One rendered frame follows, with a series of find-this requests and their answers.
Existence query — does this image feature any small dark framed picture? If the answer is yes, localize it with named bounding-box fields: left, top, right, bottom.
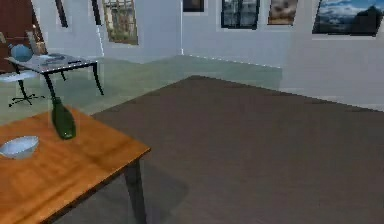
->
left=182, top=0, right=205, bottom=13

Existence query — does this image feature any framed green landscape picture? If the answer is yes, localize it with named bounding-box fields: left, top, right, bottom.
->
left=101, top=0, right=139, bottom=46

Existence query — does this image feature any dark green glass bottle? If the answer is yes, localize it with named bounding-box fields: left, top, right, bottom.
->
left=50, top=96, right=77, bottom=141

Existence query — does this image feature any framed brown picture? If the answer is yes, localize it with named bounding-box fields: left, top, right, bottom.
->
left=267, top=0, right=299, bottom=26

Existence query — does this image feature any orange wooden table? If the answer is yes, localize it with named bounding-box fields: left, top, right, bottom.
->
left=0, top=105, right=152, bottom=224

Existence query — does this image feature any grey desk with black legs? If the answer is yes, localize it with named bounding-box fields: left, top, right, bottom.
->
left=4, top=52, right=105, bottom=101

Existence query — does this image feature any dark flat item on desk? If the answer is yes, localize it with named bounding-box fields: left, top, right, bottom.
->
left=39, top=54, right=67, bottom=65

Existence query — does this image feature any white office chair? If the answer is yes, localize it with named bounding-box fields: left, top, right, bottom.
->
left=0, top=70, right=46, bottom=108

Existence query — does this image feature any white bowl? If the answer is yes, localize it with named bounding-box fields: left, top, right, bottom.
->
left=0, top=135, right=40, bottom=160

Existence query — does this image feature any blue globe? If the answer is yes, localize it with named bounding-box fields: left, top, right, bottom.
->
left=9, top=43, right=34, bottom=63

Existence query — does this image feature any framed blue mountain picture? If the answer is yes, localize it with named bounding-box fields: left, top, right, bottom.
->
left=311, top=0, right=384, bottom=37

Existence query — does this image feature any dark brown wooden cupboard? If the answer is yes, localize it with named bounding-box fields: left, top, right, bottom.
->
left=0, top=0, right=48, bottom=74

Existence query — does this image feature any black narrow wall frame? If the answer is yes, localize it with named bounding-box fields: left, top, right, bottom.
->
left=54, top=0, right=69, bottom=29
left=91, top=0, right=102, bottom=27

